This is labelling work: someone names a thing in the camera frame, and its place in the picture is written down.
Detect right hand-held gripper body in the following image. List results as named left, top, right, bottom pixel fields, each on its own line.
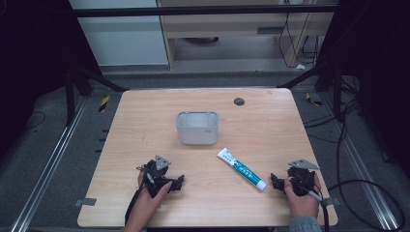
left=285, top=158, right=321, bottom=197

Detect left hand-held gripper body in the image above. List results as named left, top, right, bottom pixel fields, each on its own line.
left=136, top=154, right=173, bottom=198

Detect person's right hand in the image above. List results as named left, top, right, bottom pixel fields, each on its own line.
left=282, top=174, right=324, bottom=219

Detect person's left hand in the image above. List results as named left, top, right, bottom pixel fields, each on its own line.
left=136, top=170, right=173, bottom=224

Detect white and teal toothpaste tube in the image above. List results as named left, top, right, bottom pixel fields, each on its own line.
left=216, top=147, right=268, bottom=192

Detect grey tape strip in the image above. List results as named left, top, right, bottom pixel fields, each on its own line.
left=321, top=196, right=341, bottom=208
left=73, top=197, right=98, bottom=208

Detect grey plastic container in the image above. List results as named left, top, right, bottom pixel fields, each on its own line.
left=175, top=110, right=220, bottom=146

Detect yellow and black tape piece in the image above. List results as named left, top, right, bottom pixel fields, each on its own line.
left=98, top=95, right=111, bottom=113
left=305, top=92, right=324, bottom=108

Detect dark curtain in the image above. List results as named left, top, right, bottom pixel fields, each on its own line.
left=0, top=0, right=104, bottom=162
left=317, top=0, right=410, bottom=182

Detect white cabinet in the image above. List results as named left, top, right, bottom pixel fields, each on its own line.
left=68, top=0, right=170, bottom=68

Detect light wooden desk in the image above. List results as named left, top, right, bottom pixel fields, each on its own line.
left=156, top=0, right=337, bottom=72

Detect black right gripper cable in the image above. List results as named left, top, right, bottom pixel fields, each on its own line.
left=307, top=188, right=331, bottom=232

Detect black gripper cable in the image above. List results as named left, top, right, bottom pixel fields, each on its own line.
left=124, top=185, right=147, bottom=226
left=307, top=188, right=331, bottom=232

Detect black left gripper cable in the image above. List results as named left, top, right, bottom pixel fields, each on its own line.
left=124, top=185, right=147, bottom=226

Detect aluminium floor rail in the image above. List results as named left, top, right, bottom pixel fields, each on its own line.
left=320, top=93, right=401, bottom=232
left=9, top=96, right=90, bottom=232

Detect black looped floor cable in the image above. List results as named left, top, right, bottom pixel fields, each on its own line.
left=325, top=96, right=406, bottom=232

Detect black metal frame stand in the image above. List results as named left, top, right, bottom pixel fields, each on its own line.
left=63, top=62, right=131, bottom=128
left=276, top=59, right=344, bottom=123

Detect black hanging desk cables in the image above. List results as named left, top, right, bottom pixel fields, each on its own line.
left=278, top=12, right=325, bottom=70

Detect black horizontal frame bar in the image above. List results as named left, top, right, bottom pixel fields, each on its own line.
left=71, top=4, right=340, bottom=18

